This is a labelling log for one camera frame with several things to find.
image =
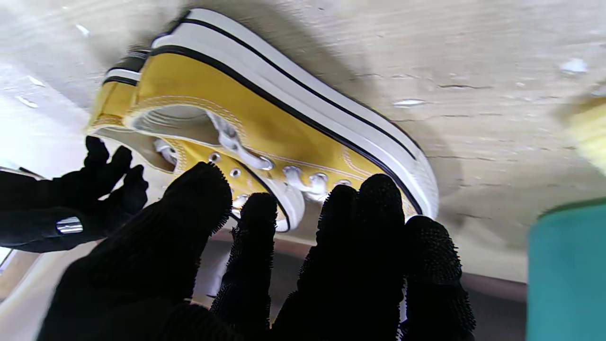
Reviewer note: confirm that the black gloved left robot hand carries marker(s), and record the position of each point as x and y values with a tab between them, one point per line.
142	265

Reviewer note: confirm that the green plastic basket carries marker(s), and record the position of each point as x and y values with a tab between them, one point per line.
568	274

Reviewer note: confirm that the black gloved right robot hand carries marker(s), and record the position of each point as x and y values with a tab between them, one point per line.
47	208

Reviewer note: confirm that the wooden brush pale bristles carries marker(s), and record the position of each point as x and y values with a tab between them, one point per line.
592	132

